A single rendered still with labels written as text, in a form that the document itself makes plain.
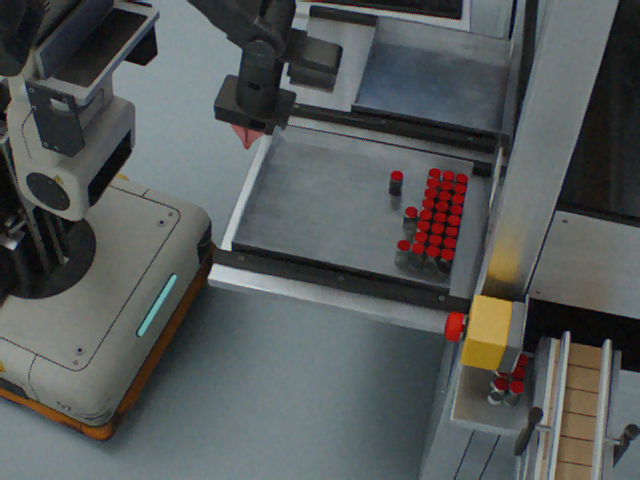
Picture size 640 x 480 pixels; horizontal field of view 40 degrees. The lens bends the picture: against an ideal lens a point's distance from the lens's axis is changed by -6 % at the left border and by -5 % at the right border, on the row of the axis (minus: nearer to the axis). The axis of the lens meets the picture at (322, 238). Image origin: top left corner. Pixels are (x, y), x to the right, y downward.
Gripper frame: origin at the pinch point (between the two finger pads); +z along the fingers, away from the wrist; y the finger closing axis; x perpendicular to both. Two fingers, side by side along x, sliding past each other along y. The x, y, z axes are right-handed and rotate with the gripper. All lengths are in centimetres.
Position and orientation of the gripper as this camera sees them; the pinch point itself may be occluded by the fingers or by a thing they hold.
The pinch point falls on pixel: (248, 142)
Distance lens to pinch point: 130.5
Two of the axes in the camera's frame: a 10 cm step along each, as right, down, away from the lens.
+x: 2.2, -7.7, 5.9
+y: 9.6, 2.8, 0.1
